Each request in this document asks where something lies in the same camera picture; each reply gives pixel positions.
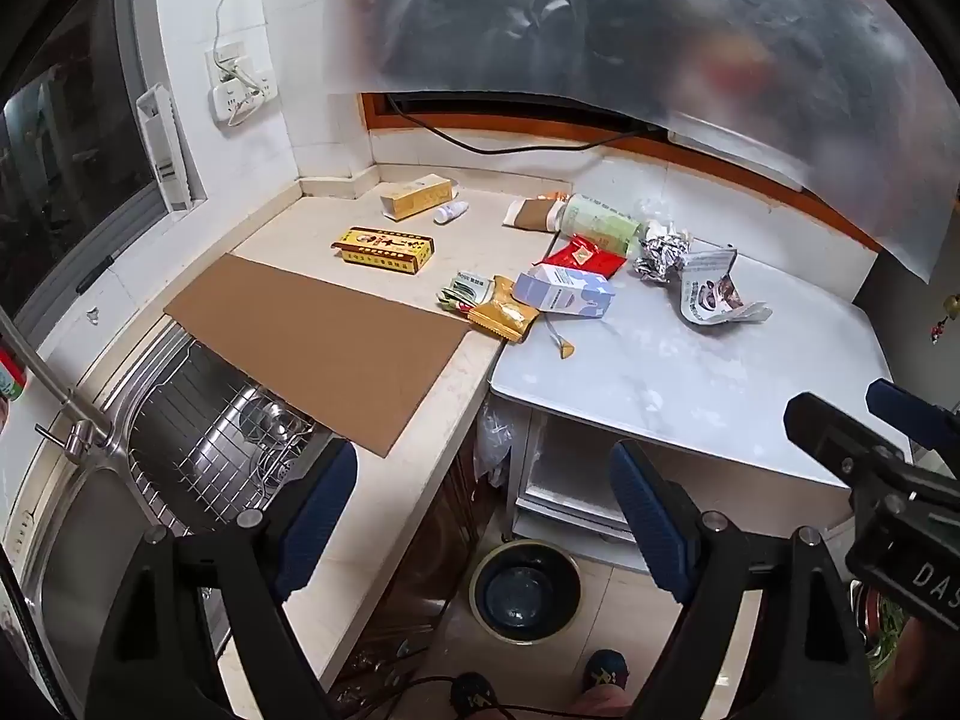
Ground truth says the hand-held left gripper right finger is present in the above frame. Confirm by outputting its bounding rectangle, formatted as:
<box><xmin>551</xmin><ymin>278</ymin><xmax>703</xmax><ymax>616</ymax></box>
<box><xmin>609</xmin><ymin>441</ymin><xmax>878</xmax><ymax>720</ymax></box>

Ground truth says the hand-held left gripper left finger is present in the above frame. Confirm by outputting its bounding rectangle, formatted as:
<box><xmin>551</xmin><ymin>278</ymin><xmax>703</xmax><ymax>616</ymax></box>
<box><xmin>84</xmin><ymin>439</ymin><xmax>359</xmax><ymax>720</ymax></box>

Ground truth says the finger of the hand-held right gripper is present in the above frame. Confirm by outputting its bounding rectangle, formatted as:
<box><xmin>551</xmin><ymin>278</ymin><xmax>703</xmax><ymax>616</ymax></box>
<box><xmin>784</xmin><ymin>392</ymin><xmax>908</xmax><ymax>475</ymax></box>
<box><xmin>866</xmin><ymin>380</ymin><xmax>960</xmax><ymax>460</ymax></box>

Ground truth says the dark round bin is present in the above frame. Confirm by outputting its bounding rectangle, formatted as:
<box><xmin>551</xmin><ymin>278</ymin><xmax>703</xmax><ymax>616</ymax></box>
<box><xmin>469</xmin><ymin>542</ymin><xmax>582</xmax><ymax>644</ymax></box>

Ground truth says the green translucent plastic bottle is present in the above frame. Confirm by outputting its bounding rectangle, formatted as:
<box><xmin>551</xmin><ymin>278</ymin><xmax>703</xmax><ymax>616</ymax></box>
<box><xmin>555</xmin><ymin>193</ymin><xmax>646</xmax><ymax>256</ymax></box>

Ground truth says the yellow and white carton box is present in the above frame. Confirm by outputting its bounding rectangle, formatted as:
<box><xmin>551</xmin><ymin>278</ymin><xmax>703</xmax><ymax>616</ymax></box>
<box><xmin>379</xmin><ymin>173</ymin><xmax>460</xmax><ymax>221</ymax></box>

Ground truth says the person's right forearm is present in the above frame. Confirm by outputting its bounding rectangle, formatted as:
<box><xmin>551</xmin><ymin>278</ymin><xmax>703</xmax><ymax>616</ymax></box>
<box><xmin>874</xmin><ymin>615</ymin><xmax>960</xmax><ymax>720</ymax></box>

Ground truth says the hanging beaded ornament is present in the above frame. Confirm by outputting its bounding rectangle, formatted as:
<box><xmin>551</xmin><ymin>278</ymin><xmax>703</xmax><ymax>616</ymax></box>
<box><xmin>930</xmin><ymin>292</ymin><xmax>960</xmax><ymax>346</ymax></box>

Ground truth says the brown cabinet door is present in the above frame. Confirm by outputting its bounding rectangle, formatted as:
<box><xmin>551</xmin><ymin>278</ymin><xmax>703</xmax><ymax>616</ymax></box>
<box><xmin>330</xmin><ymin>420</ymin><xmax>518</xmax><ymax>706</ymax></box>

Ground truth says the white table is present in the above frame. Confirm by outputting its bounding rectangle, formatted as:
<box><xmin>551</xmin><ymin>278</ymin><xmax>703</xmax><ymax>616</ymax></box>
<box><xmin>489</xmin><ymin>157</ymin><xmax>914</xmax><ymax>578</ymax></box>

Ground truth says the person's right shoe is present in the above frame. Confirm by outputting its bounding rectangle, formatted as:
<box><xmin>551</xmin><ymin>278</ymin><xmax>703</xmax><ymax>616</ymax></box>
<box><xmin>583</xmin><ymin>649</ymin><xmax>629</xmax><ymax>691</ymax></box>

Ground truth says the person's shoe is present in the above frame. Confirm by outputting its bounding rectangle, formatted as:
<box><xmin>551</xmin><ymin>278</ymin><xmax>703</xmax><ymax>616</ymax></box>
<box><xmin>583</xmin><ymin>649</ymin><xmax>629</xmax><ymax>691</ymax></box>
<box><xmin>448</xmin><ymin>673</ymin><xmax>502</xmax><ymax>717</ymax></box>

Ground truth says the brown cardboard sheet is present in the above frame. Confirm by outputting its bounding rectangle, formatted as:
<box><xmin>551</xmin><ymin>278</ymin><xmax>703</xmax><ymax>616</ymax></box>
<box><xmin>163</xmin><ymin>253</ymin><xmax>490</xmax><ymax>458</ymax></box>

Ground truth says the clear plastic bag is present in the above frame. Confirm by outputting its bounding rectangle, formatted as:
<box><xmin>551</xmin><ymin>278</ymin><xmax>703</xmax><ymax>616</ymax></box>
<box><xmin>474</xmin><ymin>397</ymin><xmax>518</xmax><ymax>488</ymax></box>

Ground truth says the person's right leg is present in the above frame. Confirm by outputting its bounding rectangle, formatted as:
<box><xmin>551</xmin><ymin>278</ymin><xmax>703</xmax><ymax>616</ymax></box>
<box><xmin>581</xmin><ymin>686</ymin><xmax>635</xmax><ymax>720</ymax></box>

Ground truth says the small brown wrapper scrap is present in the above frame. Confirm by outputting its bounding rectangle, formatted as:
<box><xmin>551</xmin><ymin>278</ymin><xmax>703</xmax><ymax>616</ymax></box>
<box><xmin>541</xmin><ymin>311</ymin><xmax>577</xmax><ymax>358</ymax></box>

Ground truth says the person's left shoe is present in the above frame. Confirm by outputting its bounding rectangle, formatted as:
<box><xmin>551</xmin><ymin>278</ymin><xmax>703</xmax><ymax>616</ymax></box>
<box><xmin>448</xmin><ymin>673</ymin><xmax>502</xmax><ymax>717</ymax></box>

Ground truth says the crumpled silver foil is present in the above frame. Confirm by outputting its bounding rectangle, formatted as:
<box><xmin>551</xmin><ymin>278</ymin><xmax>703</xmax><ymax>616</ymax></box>
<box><xmin>634</xmin><ymin>221</ymin><xmax>695</xmax><ymax>284</ymax></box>

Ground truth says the stainless steel sink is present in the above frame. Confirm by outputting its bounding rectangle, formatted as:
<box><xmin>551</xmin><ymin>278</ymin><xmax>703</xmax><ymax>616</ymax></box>
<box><xmin>0</xmin><ymin>315</ymin><xmax>338</xmax><ymax>720</ymax></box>

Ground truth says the light blue milk carton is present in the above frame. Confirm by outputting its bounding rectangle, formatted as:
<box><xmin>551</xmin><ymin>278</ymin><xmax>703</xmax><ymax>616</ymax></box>
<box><xmin>512</xmin><ymin>264</ymin><xmax>616</xmax><ymax>320</ymax></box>

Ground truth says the gold snack packet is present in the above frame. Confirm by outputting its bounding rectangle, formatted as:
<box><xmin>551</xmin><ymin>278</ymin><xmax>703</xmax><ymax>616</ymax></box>
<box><xmin>468</xmin><ymin>296</ymin><xmax>541</xmax><ymax>344</ymax></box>

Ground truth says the green and white packet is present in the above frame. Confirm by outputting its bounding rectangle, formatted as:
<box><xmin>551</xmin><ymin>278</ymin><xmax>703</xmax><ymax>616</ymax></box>
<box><xmin>437</xmin><ymin>272</ymin><xmax>494</xmax><ymax>314</ymax></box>

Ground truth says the red snack packet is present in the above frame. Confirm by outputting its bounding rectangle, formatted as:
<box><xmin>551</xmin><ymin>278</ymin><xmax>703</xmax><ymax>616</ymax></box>
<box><xmin>541</xmin><ymin>234</ymin><xmax>627</xmax><ymax>278</ymax></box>

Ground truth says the yellow and red flat box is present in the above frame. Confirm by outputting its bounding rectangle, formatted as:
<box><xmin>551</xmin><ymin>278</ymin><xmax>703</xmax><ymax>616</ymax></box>
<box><xmin>331</xmin><ymin>227</ymin><xmax>436</xmax><ymax>272</ymax></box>

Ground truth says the clear crumpled plastic wrap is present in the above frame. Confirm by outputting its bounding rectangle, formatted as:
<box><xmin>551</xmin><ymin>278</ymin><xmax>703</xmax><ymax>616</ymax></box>
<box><xmin>636</xmin><ymin>199</ymin><xmax>680</xmax><ymax>231</ymax></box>

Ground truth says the steel faucet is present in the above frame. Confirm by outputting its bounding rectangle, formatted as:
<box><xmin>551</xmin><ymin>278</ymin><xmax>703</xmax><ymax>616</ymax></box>
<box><xmin>0</xmin><ymin>307</ymin><xmax>117</xmax><ymax>466</ymax></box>

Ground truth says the brown paper cup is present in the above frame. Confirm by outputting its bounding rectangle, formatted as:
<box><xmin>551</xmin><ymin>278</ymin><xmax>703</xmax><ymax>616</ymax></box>
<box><xmin>502</xmin><ymin>197</ymin><xmax>565</xmax><ymax>232</ymax></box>

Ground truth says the red label bottle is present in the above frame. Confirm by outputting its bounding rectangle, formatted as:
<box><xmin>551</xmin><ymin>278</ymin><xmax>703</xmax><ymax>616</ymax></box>
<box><xmin>0</xmin><ymin>349</ymin><xmax>29</xmax><ymax>402</ymax></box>

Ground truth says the grey framed sliding window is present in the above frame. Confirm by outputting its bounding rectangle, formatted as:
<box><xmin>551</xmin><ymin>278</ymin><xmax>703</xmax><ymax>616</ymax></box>
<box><xmin>0</xmin><ymin>0</ymin><xmax>207</xmax><ymax>331</ymax></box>

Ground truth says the frosted plastic sheet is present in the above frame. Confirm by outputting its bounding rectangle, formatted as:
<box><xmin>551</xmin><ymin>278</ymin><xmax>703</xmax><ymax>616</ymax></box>
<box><xmin>330</xmin><ymin>0</ymin><xmax>960</xmax><ymax>286</ymax></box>

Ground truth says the steel wire dish rack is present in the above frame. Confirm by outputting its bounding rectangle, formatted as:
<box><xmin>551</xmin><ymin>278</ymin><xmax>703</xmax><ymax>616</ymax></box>
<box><xmin>127</xmin><ymin>341</ymin><xmax>335</xmax><ymax>533</ymax></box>

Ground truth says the black power cable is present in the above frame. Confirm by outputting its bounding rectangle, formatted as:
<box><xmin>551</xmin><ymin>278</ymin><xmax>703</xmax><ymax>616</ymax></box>
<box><xmin>385</xmin><ymin>92</ymin><xmax>668</xmax><ymax>155</ymax></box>

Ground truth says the orange window frame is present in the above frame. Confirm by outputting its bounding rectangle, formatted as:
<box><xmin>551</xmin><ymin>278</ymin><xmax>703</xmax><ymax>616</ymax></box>
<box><xmin>360</xmin><ymin>92</ymin><xmax>882</xmax><ymax>256</ymax></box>

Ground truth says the white wall socket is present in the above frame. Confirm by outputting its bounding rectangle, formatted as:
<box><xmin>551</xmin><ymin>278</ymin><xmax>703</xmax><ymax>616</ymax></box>
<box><xmin>206</xmin><ymin>41</ymin><xmax>263</xmax><ymax>83</ymax></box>
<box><xmin>210</xmin><ymin>75</ymin><xmax>275</xmax><ymax>125</ymax></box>

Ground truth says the white power cable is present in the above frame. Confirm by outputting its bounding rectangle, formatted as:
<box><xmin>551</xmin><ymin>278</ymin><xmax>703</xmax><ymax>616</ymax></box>
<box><xmin>212</xmin><ymin>0</ymin><xmax>260</xmax><ymax>128</ymax></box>

